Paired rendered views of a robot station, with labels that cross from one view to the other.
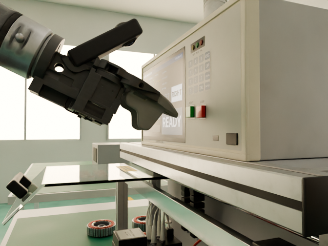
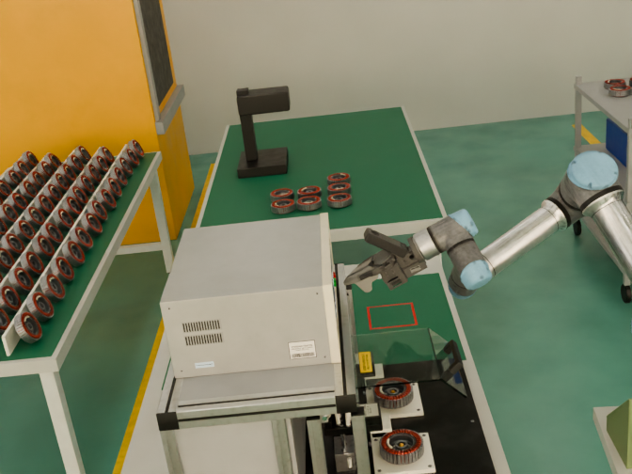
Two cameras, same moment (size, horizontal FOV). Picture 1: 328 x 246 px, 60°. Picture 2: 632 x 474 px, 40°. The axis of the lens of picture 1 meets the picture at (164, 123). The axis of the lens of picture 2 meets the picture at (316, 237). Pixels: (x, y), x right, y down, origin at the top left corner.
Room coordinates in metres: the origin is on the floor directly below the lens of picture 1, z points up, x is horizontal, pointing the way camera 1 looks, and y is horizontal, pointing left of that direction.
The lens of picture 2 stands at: (2.35, 0.72, 2.19)
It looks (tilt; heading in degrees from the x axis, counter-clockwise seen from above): 23 degrees down; 203
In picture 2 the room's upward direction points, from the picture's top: 7 degrees counter-clockwise
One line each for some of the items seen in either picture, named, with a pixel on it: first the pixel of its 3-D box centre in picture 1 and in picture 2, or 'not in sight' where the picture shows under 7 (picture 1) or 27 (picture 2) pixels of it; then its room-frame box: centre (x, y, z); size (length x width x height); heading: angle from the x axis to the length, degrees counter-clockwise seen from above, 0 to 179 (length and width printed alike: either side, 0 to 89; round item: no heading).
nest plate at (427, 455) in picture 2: not in sight; (402, 454); (0.61, 0.15, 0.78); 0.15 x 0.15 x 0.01; 21
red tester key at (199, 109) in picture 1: (201, 112); not in sight; (0.43, -0.06, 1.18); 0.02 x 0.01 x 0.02; 21
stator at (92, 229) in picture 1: (101, 227); not in sight; (1.12, 0.25, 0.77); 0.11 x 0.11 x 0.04
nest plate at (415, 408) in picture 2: not in sight; (393, 401); (0.39, 0.06, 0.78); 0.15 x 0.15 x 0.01; 21
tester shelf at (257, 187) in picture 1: (253, 157); (263, 336); (0.61, -0.19, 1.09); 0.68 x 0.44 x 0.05; 21
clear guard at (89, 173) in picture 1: (98, 184); (391, 366); (0.61, 0.14, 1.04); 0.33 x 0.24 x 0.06; 111
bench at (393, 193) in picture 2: not in sight; (323, 229); (-1.65, -0.93, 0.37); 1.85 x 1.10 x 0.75; 21
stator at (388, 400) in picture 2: not in sight; (393, 393); (0.39, 0.06, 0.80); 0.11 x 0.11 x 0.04
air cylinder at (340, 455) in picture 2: not in sight; (345, 452); (0.67, 0.01, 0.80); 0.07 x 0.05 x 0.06; 21
